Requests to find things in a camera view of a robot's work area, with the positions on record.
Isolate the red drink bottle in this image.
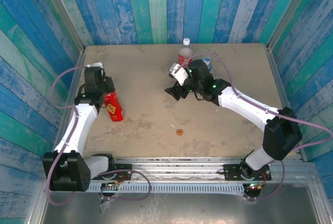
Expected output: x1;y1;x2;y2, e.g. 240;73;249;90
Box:
103;91;124;122

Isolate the clear bottle red label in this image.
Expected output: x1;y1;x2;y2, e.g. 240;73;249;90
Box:
177;44;194;68

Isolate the stainless metal sheet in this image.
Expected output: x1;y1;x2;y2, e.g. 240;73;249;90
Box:
41;191;322;224

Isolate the aluminium table side rail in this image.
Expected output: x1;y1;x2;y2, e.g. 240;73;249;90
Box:
48;49;86;161
267;48;308;161

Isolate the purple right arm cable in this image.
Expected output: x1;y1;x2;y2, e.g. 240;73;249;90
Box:
176;52;333;201

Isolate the aluminium mounting rail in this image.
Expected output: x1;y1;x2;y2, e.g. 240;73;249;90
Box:
39;157;318;183

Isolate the aluminium corner post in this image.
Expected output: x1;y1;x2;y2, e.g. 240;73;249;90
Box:
267;0;313;51
36;0;86;53

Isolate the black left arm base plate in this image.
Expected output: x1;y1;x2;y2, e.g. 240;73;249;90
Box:
86;163;133;181

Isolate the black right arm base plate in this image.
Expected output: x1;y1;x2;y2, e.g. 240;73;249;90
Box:
223;163;272;182

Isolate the slotted grey cable duct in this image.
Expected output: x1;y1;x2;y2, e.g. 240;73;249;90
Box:
49;183;247;195

